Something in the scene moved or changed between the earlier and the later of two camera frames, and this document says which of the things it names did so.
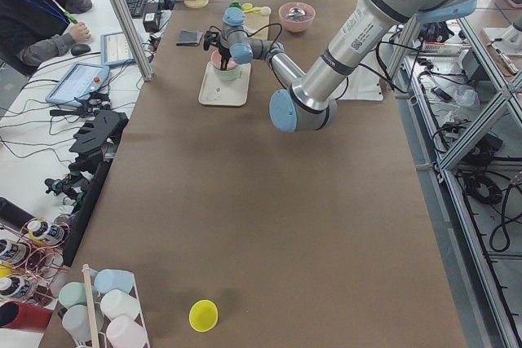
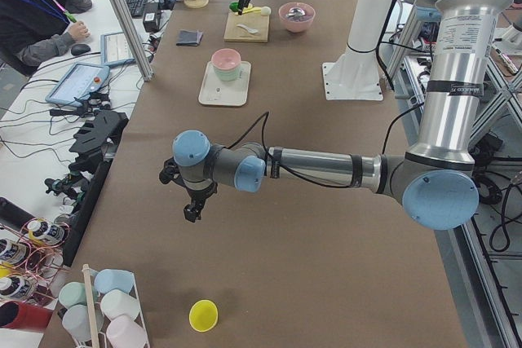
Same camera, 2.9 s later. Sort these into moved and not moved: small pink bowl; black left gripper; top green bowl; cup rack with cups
Moved: black left gripper
Not moved: small pink bowl; cup rack with cups; top green bowl
